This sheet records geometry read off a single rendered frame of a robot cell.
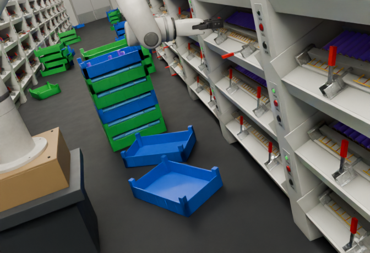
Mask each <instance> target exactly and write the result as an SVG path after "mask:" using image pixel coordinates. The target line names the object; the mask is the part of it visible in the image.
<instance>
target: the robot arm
mask: <svg viewBox="0 0 370 253"><path fill-rule="evenodd" d="M8 1H9V0H0V16H1V14H2V12H3V10H4V8H5V6H6V5H7V3H8ZM116 2H117V4H118V6H119V8H120V10H121V12H122V13H123V15H124V17H125V19H126V22H125V23H124V30H125V35H126V40H127V44H128V46H129V47H132V46H140V45H142V46H143V47H144V48H146V49H149V50H153V49H155V48H157V47H158V46H159V45H160V43H161V42H169V41H173V39H174V40H175V39H176V37H177V36H192V35H203V34H205V32H204V31H202V30H205V29H217V28H222V27H224V22H223V18H219V19H218V18H210V19H204V20H201V19H198V18H193V19H182V20H174V18H173V17H170V16H165V17H160V18H154V16H153V14H152V12H151V10H150V7H149V5H148V3H147V1H146V0H116ZM47 146H48V142H47V140H46V139H45V138H44V137H31V135H30V133H29V131H28V129H27V127H26V125H25V123H24V121H23V119H22V117H21V115H20V113H19V111H18V109H17V107H16V106H15V103H14V101H13V99H12V97H11V96H10V94H9V92H8V90H7V88H6V86H5V84H4V82H3V80H2V78H1V76H0V174H3V173H6V172H10V171H13V170H15V169H18V168H20V167H22V166H24V165H26V164H28V163H30V162H31V161H33V160H34V159H36V158H37V157H38V156H39V155H40V154H42V153H43V152H44V150H45V149H46V148H47Z"/></svg>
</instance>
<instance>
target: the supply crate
mask: <svg viewBox="0 0 370 253"><path fill-rule="evenodd" d="M120 51H121V52H122V51H124V52H125V54H124V55H122V56H118V53H117V50H116V51H113V52H110V53H107V54H104V55H101V56H98V57H95V58H92V59H89V60H86V61H83V62H82V61H81V58H77V61H78V64H79V66H80V69H81V72H82V74H83V75H84V77H85V78H86V80H87V79H91V78H93V77H96V76H99V75H102V74H104V73H108V72H111V71H113V70H116V69H119V68H122V67H125V66H127V65H130V64H133V63H136V62H139V61H142V60H144V56H143V52H142V49H141V46H132V47H129V46H128V47H125V48H121V49H120ZM109 55H111V56H112V59H110V60H109V58H108V56H109ZM87 63H91V66H89V67H88V66H87Z"/></svg>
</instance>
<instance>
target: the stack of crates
mask: <svg viewBox="0 0 370 253"><path fill-rule="evenodd" d="M124 37H125V39H122V40H119V41H116V42H113V43H110V44H108V45H104V46H101V47H98V48H94V49H91V50H89V51H86V52H84V50H83V48H81V49H80V52H81V55H82V57H83V60H84V61H86V60H89V59H92V58H95V57H98V56H101V55H104V54H107V53H110V52H113V51H116V50H119V49H121V48H125V47H128V44H127V40H126V35H125V34H124Z"/></svg>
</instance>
